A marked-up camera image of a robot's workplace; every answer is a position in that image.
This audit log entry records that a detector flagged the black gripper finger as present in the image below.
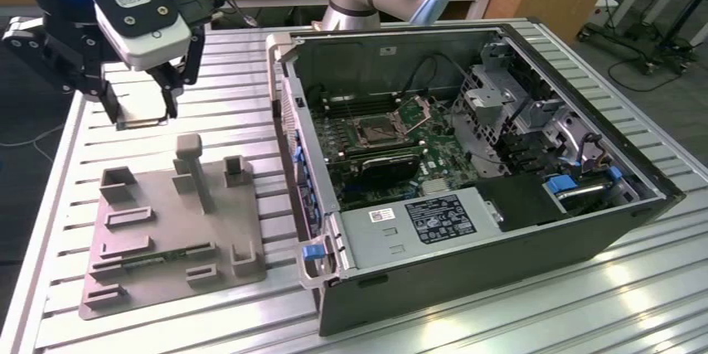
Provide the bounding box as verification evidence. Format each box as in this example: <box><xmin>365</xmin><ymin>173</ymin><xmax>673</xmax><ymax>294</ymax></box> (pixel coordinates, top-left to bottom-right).
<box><xmin>147</xmin><ymin>29</ymin><xmax>204</xmax><ymax>120</ymax></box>
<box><xmin>1</xmin><ymin>17</ymin><xmax>121</xmax><ymax>131</ymax></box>

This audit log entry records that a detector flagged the silver CPU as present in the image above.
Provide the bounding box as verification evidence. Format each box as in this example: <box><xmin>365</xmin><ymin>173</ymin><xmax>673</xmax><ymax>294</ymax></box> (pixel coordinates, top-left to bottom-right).
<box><xmin>117</xmin><ymin>115</ymin><xmax>169</xmax><ymax>130</ymax></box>

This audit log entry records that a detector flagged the black RAM slot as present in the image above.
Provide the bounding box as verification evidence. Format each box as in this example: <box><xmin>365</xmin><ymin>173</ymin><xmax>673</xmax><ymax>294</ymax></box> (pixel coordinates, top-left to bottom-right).
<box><xmin>325</xmin><ymin>107</ymin><xmax>401</xmax><ymax>117</ymax></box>
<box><xmin>324</xmin><ymin>103</ymin><xmax>400</xmax><ymax>112</ymax></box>
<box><xmin>323</xmin><ymin>99</ymin><xmax>400</xmax><ymax>107</ymax></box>
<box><xmin>321</xmin><ymin>95</ymin><xmax>399</xmax><ymax>103</ymax></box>

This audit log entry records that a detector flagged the CPU socket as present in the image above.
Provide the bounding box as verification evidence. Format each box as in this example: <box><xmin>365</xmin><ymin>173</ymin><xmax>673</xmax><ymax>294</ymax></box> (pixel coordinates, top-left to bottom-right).
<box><xmin>356</xmin><ymin>115</ymin><xmax>413</xmax><ymax>150</ymax></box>

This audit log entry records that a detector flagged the grey parts rack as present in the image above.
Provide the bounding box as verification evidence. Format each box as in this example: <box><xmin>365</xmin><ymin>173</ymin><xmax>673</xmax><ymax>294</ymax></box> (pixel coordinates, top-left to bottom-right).
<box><xmin>76</xmin><ymin>133</ymin><xmax>267</xmax><ymax>322</ymax></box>

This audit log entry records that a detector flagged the green RAM stick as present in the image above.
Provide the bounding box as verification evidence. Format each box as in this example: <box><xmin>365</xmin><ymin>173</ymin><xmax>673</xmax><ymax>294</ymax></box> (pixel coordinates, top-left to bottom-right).
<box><xmin>117</xmin><ymin>247</ymin><xmax>191</xmax><ymax>271</ymax></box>

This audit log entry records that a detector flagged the metal socket cover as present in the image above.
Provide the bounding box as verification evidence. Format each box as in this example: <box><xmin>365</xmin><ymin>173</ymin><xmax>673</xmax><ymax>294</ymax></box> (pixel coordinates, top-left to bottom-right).
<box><xmin>389</xmin><ymin>95</ymin><xmax>437</xmax><ymax>132</ymax></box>

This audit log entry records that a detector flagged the black graphics card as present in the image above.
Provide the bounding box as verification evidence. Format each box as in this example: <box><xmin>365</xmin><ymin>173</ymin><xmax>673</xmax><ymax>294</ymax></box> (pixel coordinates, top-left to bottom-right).
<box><xmin>341</xmin><ymin>151</ymin><xmax>420</xmax><ymax>190</ymax></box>

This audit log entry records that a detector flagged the blue case latch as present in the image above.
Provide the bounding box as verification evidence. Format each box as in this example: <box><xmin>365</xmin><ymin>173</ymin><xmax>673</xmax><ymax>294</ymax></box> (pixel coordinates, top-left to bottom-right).
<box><xmin>301</xmin><ymin>244</ymin><xmax>327</xmax><ymax>264</ymax></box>

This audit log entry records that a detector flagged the green motherboard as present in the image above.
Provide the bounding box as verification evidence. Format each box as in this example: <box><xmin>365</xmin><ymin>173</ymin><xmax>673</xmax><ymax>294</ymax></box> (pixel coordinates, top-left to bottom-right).
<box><xmin>307</xmin><ymin>88</ymin><xmax>483</xmax><ymax>212</ymax></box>

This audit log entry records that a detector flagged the grey power supply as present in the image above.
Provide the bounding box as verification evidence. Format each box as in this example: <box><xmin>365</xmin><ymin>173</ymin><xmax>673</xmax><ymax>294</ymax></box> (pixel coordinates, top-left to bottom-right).
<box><xmin>339</xmin><ymin>187</ymin><xmax>504</xmax><ymax>271</ymax></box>

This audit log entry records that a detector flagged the small silver heat sink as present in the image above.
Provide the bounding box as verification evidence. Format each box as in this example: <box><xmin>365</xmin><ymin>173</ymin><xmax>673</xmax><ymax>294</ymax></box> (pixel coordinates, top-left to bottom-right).
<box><xmin>421</xmin><ymin>179</ymin><xmax>459</xmax><ymax>196</ymax></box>

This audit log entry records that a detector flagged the silver metal disk bay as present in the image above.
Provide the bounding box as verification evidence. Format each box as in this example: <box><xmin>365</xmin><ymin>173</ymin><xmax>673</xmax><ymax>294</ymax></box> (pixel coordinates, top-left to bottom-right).
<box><xmin>457</xmin><ymin>41</ymin><xmax>557</xmax><ymax>167</ymax></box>

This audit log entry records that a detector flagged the black plastic shroud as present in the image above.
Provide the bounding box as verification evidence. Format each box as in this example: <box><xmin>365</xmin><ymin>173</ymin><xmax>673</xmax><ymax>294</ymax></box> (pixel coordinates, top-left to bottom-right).
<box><xmin>473</xmin><ymin>173</ymin><xmax>572</xmax><ymax>234</ymax></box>

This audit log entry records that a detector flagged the black open PC case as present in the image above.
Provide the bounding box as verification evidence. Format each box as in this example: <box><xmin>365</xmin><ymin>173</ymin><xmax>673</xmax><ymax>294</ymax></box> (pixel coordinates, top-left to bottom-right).
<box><xmin>264</xmin><ymin>22</ymin><xmax>687</xmax><ymax>337</ymax></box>

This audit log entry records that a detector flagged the blue disk carrier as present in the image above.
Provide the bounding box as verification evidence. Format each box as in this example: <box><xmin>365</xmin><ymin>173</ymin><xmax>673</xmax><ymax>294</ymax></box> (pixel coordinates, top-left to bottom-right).
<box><xmin>543</xmin><ymin>175</ymin><xmax>581</xmax><ymax>198</ymax></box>

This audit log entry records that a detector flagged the black wheeled cart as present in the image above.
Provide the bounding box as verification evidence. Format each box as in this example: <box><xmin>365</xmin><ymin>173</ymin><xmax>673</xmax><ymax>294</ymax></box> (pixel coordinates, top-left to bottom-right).
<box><xmin>576</xmin><ymin>0</ymin><xmax>708</xmax><ymax>77</ymax></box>

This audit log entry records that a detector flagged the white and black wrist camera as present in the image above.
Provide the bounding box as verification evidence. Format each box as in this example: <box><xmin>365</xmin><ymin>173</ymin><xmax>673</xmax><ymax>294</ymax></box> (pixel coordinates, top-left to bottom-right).
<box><xmin>59</xmin><ymin>0</ymin><xmax>193</xmax><ymax>72</ymax></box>

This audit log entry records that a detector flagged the white floor cable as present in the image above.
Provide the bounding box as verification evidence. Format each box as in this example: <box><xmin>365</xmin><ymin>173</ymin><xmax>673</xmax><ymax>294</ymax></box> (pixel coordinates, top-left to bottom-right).
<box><xmin>0</xmin><ymin>124</ymin><xmax>63</xmax><ymax>148</ymax></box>

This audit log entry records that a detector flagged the black cable with clear plug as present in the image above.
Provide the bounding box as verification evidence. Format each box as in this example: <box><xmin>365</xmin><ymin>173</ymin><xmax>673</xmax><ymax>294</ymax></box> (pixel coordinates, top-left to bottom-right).
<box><xmin>224</xmin><ymin>0</ymin><xmax>260</xmax><ymax>27</ymax></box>

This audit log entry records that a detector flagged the black looped wire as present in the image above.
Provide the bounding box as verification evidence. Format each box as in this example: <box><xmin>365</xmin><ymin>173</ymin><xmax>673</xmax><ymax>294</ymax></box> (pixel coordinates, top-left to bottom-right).
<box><xmin>401</xmin><ymin>53</ymin><xmax>472</xmax><ymax>95</ymax></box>

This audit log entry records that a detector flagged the coloured wire bundle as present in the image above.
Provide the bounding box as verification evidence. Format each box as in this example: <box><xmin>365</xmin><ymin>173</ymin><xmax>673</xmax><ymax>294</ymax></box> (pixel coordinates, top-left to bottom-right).
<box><xmin>573</xmin><ymin>133</ymin><xmax>611</xmax><ymax>173</ymax></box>

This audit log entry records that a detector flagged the black floor cable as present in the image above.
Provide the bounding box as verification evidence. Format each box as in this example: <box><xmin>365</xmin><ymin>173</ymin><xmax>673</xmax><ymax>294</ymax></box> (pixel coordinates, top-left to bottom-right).
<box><xmin>607</xmin><ymin>50</ymin><xmax>683</xmax><ymax>93</ymax></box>

